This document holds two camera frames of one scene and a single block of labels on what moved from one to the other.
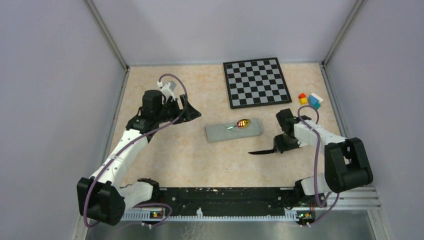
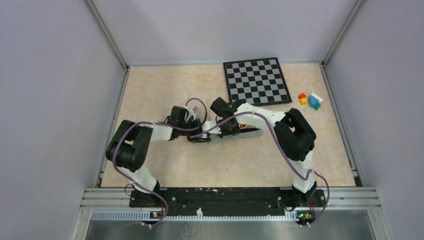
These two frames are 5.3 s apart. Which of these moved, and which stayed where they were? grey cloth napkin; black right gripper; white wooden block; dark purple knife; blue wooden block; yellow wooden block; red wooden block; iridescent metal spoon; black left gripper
Moved: dark purple knife; black left gripper; black right gripper
Stayed: grey cloth napkin; iridescent metal spoon; yellow wooden block; white wooden block; red wooden block; blue wooden block
